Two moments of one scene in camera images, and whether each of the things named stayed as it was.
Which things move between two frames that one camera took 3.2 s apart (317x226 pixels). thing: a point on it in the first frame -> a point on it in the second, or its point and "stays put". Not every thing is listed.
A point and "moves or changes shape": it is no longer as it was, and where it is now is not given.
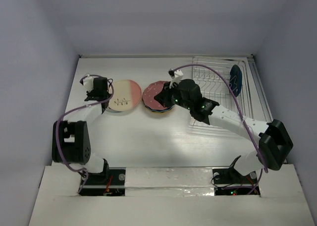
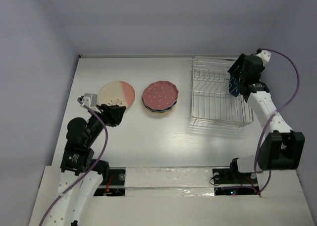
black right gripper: (167, 95) -> (240, 72)
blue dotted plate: (161, 110) stays put
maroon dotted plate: (149, 92) stays put
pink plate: (127, 94) moves or changes shape
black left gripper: (89, 93) -> (112, 114)
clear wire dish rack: (212, 75) stays put
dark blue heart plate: (235, 82) stays put
